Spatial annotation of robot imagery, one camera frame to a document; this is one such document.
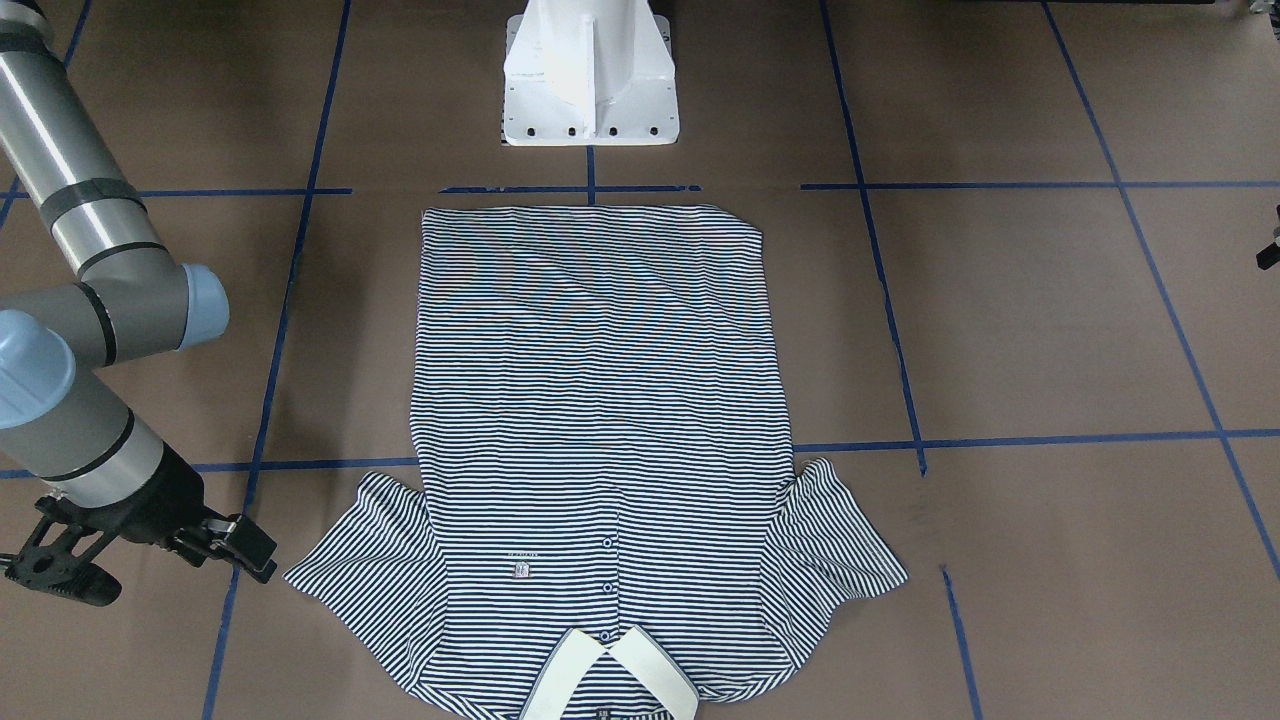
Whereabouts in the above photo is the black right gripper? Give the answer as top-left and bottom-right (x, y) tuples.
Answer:
(3, 447), (206, 607)

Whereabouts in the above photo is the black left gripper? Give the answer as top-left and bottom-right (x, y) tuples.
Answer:
(1256, 224), (1280, 272)

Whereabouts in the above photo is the blue white striped polo shirt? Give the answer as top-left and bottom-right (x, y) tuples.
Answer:
(285, 205), (908, 719)

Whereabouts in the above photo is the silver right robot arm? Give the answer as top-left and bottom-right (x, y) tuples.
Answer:
(3, 1), (229, 607)

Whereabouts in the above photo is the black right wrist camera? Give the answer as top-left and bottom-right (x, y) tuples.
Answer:
(164, 509), (278, 584)

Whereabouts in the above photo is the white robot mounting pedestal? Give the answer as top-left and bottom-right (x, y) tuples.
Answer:
(500, 1), (681, 147)

